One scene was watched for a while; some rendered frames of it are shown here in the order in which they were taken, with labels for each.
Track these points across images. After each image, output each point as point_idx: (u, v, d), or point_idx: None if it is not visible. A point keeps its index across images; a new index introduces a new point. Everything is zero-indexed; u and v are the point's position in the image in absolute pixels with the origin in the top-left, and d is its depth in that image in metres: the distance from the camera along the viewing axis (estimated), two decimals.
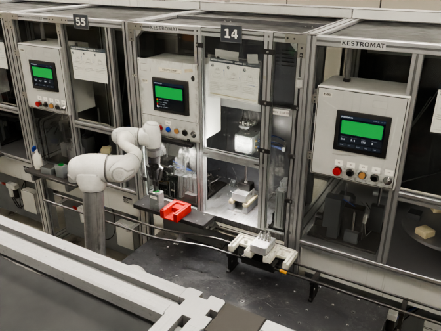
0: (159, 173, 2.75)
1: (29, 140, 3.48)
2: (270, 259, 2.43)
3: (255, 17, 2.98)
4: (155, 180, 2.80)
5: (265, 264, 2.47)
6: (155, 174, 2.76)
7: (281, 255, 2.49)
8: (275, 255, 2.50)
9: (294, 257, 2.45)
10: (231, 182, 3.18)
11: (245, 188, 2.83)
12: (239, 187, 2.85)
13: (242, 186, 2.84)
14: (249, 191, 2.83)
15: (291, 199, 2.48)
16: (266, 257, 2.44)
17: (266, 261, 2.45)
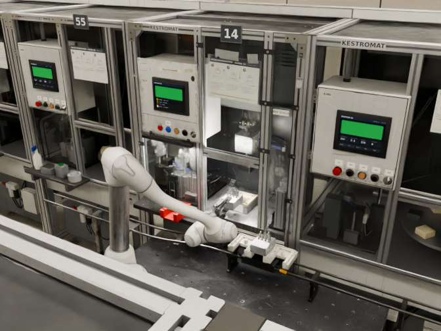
0: None
1: (29, 140, 3.48)
2: (270, 259, 2.43)
3: (255, 17, 2.98)
4: (224, 210, 2.66)
5: (265, 264, 2.47)
6: None
7: (281, 255, 2.49)
8: (275, 255, 2.50)
9: (294, 257, 2.45)
10: (231, 182, 3.18)
11: (245, 169, 2.78)
12: (240, 168, 2.80)
13: (243, 167, 2.78)
14: (250, 172, 2.77)
15: (291, 199, 2.48)
16: (266, 257, 2.44)
17: (266, 261, 2.45)
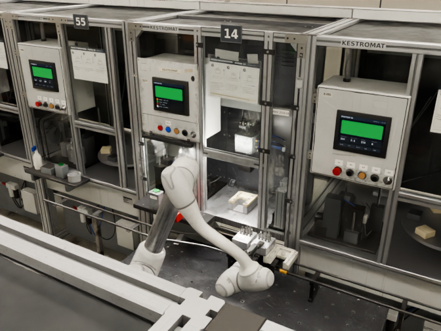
0: None
1: (29, 140, 3.48)
2: (270, 259, 2.43)
3: (255, 17, 2.98)
4: (256, 255, 2.46)
5: (265, 264, 2.47)
6: None
7: (281, 255, 2.48)
8: (275, 255, 2.50)
9: (294, 257, 2.45)
10: (231, 182, 3.18)
11: (245, 169, 2.78)
12: (240, 168, 2.80)
13: (243, 167, 2.78)
14: (250, 172, 2.77)
15: (291, 199, 2.48)
16: (266, 257, 2.44)
17: (266, 261, 2.45)
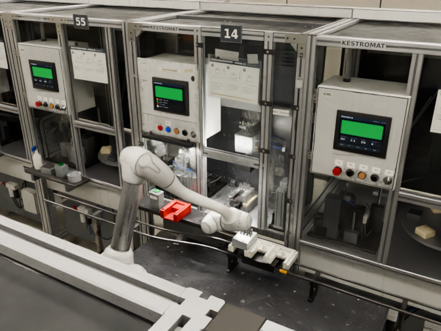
0: None
1: (29, 140, 3.48)
2: (270, 259, 2.43)
3: (255, 17, 2.98)
4: (237, 202, 2.80)
5: (265, 264, 2.47)
6: None
7: (281, 255, 2.48)
8: (275, 255, 2.50)
9: (294, 257, 2.45)
10: (231, 182, 3.18)
11: (245, 169, 2.78)
12: (240, 168, 2.80)
13: (243, 167, 2.78)
14: (250, 172, 2.77)
15: (291, 199, 2.48)
16: (266, 257, 2.44)
17: (266, 261, 2.45)
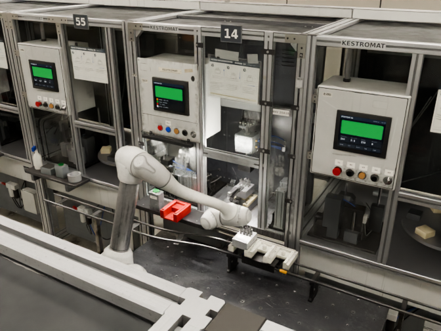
0: None
1: (29, 140, 3.48)
2: (270, 259, 2.43)
3: (255, 17, 2.98)
4: (237, 198, 2.79)
5: (265, 264, 2.47)
6: None
7: (281, 255, 2.48)
8: (275, 255, 2.50)
9: (294, 257, 2.45)
10: (231, 182, 3.18)
11: (245, 169, 2.78)
12: (240, 168, 2.80)
13: (243, 167, 2.78)
14: (250, 172, 2.77)
15: (291, 199, 2.48)
16: (266, 257, 2.44)
17: (266, 261, 2.45)
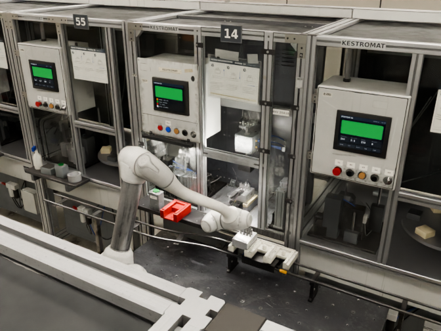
0: None
1: (29, 140, 3.48)
2: (270, 259, 2.43)
3: (255, 17, 2.98)
4: (237, 202, 2.80)
5: (265, 264, 2.47)
6: None
7: (281, 255, 2.48)
8: (275, 255, 2.50)
9: (294, 257, 2.45)
10: (231, 182, 3.18)
11: (245, 169, 2.78)
12: (240, 168, 2.80)
13: (243, 167, 2.78)
14: (250, 172, 2.77)
15: (291, 199, 2.48)
16: (266, 257, 2.44)
17: (266, 261, 2.45)
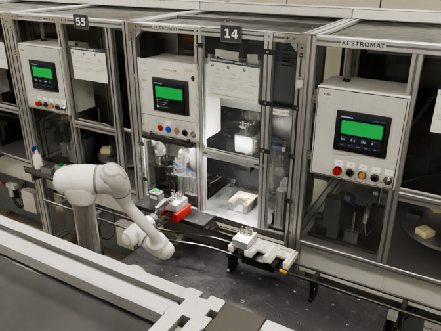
0: (159, 222, 2.69)
1: (29, 140, 3.48)
2: (270, 259, 2.43)
3: (255, 17, 2.98)
4: (167, 215, 2.72)
5: (265, 264, 2.47)
6: (161, 217, 2.69)
7: (281, 255, 2.48)
8: (275, 255, 2.50)
9: (294, 257, 2.45)
10: (231, 182, 3.18)
11: (245, 169, 2.78)
12: (240, 168, 2.80)
13: (243, 167, 2.78)
14: (250, 172, 2.77)
15: (291, 199, 2.48)
16: (266, 257, 2.44)
17: (266, 261, 2.45)
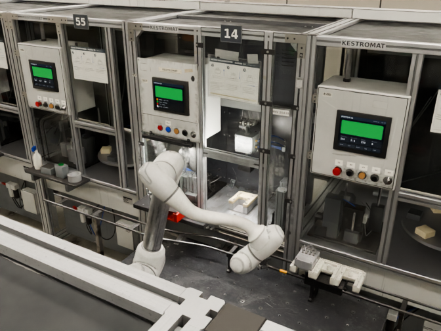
0: None
1: (29, 140, 3.48)
2: (338, 281, 2.26)
3: (255, 17, 2.98)
4: (264, 261, 2.38)
5: (332, 287, 2.30)
6: None
7: (349, 276, 2.32)
8: (342, 276, 2.33)
9: (363, 278, 2.28)
10: (231, 182, 3.18)
11: (245, 169, 2.78)
12: (240, 168, 2.80)
13: (243, 167, 2.78)
14: (250, 172, 2.77)
15: (291, 199, 2.48)
16: (333, 279, 2.27)
17: (334, 284, 2.28)
